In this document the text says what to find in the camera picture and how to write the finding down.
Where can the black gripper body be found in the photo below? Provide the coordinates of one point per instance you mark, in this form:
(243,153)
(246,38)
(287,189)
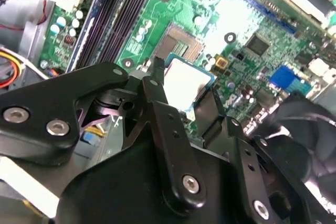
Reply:
(118,190)

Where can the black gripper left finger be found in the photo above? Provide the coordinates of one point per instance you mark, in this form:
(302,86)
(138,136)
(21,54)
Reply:
(39,103)

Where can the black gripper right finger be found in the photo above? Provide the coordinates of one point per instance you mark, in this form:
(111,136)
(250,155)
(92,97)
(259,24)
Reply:
(210,111)

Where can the silver CPU with green edge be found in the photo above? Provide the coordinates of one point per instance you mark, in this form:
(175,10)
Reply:
(183,82)

